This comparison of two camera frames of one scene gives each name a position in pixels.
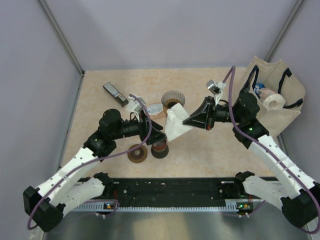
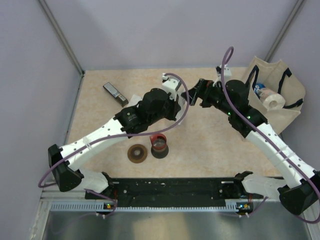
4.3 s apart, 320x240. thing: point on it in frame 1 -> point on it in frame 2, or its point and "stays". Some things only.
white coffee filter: (174, 127) -> (183, 105)
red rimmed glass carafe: (160, 149) stays
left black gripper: (156, 135) -> (175, 108)
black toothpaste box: (115, 95) stays
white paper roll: (271, 100) stays
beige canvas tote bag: (280, 94) stays
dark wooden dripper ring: (139, 158) stays
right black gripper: (205, 117) -> (202, 89)
